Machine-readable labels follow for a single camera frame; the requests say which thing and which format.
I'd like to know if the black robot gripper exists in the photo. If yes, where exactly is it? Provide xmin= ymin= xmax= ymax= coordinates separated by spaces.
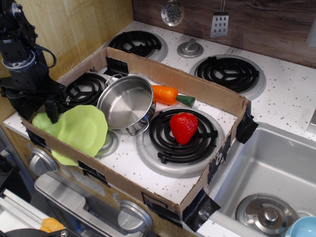
xmin=0 ymin=55 xmax=67 ymax=123

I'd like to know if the light green toy broccoli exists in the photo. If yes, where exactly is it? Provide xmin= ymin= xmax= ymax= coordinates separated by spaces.
xmin=32 ymin=112 xmax=61 ymax=137

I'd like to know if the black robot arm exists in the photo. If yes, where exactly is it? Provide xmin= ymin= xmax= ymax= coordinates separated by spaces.
xmin=0 ymin=0 xmax=67 ymax=123

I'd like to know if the front left black burner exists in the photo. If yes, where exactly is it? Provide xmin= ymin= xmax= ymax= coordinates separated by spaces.
xmin=62 ymin=72 xmax=110 ymax=111

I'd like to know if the black burner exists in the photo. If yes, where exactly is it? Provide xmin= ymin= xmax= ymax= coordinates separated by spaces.
xmin=62 ymin=72 xmax=110 ymax=111
xmin=136 ymin=107 xmax=225 ymax=178
xmin=190 ymin=54 xmax=266 ymax=101
xmin=105 ymin=31 xmax=168 ymax=62

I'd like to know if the light green plastic plate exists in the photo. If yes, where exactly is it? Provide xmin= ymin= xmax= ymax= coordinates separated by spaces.
xmin=48 ymin=105 xmax=108 ymax=158

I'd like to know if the left silver oven knob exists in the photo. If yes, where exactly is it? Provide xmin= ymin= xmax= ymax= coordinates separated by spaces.
xmin=29 ymin=148 xmax=59 ymax=176

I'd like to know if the silver oven knob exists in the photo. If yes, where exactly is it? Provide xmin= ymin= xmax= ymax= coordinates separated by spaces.
xmin=118 ymin=199 xmax=153 ymax=234
xmin=29 ymin=148 xmax=59 ymax=176

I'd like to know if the small silver stovetop disc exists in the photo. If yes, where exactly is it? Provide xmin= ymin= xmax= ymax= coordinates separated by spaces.
xmin=95 ymin=131 xmax=119 ymax=158

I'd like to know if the stainless steel toy pot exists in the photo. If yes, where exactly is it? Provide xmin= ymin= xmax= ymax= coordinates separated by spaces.
xmin=97 ymin=76 xmax=156 ymax=136

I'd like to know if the orange cloth piece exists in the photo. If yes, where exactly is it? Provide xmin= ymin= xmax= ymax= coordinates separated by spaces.
xmin=40 ymin=217 xmax=65 ymax=233

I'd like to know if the rear left black burner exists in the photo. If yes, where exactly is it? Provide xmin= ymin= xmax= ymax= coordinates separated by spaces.
xmin=105 ymin=31 xmax=168 ymax=62

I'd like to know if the orange toy carrot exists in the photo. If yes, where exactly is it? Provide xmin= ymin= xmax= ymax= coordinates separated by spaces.
xmin=152 ymin=85 xmax=196 ymax=108

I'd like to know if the front right black burner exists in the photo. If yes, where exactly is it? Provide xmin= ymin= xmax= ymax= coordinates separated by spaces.
xmin=136 ymin=107 xmax=225 ymax=178

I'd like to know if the red toy strawberry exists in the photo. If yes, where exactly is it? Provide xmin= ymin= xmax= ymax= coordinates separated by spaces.
xmin=169 ymin=112 xmax=198 ymax=145

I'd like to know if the right silver oven knob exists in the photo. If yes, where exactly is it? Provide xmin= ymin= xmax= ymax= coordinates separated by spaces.
xmin=118 ymin=199 xmax=153 ymax=234

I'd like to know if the brown cardboard fence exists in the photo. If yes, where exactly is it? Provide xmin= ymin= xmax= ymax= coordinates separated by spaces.
xmin=22 ymin=47 xmax=257 ymax=231

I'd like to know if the silver stovetop knob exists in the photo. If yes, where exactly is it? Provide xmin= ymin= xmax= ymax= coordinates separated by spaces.
xmin=177 ymin=39 xmax=204 ymax=59

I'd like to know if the hanging silver strainer ladle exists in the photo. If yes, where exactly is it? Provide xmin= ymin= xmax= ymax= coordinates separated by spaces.
xmin=160 ymin=0 xmax=184 ymax=27

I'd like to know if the hanging silver slotted spatula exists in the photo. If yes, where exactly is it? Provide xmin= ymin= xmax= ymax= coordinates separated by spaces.
xmin=210 ymin=0 xmax=229 ymax=38

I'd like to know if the rear right black burner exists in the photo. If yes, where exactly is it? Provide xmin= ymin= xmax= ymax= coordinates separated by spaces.
xmin=190 ymin=54 xmax=266 ymax=101

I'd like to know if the silver toy sink basin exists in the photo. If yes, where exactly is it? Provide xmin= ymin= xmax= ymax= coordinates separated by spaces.
xmin=209 ymin=123 xmax=316 ymax=237

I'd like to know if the steel pot lid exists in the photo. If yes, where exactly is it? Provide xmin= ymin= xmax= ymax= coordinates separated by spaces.
xmin=235 ymin=194 xmax=300 ymax=237

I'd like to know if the light blue bowl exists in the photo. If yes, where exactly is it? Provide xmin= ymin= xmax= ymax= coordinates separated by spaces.
xmin=284 ymin=216 xmax=316 ymax=237

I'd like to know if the silver oven door handle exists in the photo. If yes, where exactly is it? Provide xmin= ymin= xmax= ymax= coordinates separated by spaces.
xmin=35 ymin=174 xmax=144 ymax=237

